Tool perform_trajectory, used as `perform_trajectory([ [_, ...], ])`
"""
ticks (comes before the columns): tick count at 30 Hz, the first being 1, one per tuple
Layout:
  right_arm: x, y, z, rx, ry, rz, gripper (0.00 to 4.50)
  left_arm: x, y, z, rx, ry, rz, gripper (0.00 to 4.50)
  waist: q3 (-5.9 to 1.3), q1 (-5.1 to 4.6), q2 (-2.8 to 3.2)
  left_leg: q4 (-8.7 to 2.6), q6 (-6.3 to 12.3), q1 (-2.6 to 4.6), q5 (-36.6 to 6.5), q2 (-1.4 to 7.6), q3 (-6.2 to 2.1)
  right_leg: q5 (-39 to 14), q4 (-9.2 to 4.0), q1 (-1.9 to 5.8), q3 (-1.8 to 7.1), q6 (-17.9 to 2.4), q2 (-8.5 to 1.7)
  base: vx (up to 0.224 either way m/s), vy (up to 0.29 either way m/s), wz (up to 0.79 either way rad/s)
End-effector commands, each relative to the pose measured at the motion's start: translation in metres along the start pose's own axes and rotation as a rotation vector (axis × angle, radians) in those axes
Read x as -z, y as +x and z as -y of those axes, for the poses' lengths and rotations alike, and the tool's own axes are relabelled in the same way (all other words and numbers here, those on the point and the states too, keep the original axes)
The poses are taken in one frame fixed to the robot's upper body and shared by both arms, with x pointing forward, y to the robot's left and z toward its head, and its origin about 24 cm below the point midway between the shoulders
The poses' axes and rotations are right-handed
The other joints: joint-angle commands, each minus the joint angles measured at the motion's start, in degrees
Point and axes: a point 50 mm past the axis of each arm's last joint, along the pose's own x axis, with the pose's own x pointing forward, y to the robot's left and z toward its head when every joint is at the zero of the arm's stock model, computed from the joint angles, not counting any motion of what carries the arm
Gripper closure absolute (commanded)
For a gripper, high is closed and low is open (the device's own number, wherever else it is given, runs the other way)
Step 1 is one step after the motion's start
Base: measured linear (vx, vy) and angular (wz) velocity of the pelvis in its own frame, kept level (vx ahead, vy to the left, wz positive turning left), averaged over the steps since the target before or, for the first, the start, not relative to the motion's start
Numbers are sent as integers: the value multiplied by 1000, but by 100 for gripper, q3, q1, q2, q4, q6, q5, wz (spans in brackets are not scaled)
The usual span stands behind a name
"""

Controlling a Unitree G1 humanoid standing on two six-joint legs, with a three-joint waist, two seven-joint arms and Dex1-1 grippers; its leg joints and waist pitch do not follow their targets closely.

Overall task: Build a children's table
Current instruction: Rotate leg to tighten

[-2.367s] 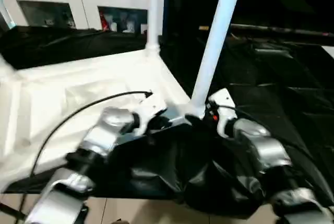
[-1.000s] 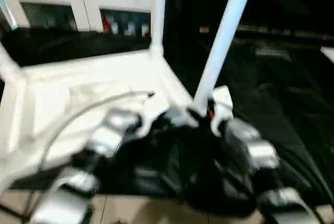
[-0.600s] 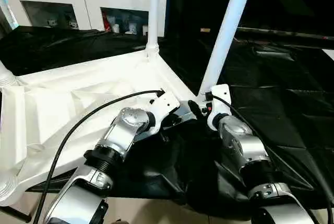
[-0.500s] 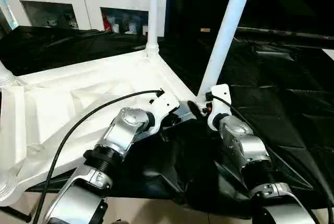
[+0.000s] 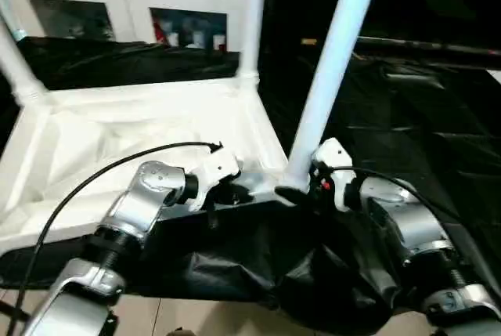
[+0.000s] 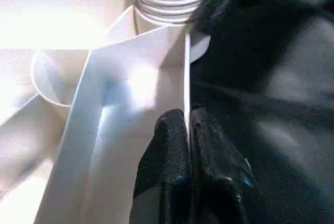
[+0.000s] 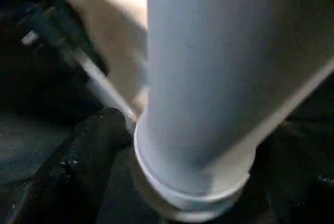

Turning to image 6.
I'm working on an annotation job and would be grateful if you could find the white plastic table top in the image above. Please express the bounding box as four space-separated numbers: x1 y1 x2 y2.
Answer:
0 0 212 224

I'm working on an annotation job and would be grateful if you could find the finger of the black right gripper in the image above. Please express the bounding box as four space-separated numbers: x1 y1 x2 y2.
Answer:
188 0 277 38

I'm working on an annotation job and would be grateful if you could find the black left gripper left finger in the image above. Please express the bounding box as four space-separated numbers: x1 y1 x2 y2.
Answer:
132 108 193 224

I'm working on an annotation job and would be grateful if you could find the black plastic mat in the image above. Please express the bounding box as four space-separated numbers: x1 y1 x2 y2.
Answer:
0 0 334 224

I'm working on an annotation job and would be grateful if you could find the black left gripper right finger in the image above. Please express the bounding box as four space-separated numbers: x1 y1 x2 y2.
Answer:
188 104 264 224

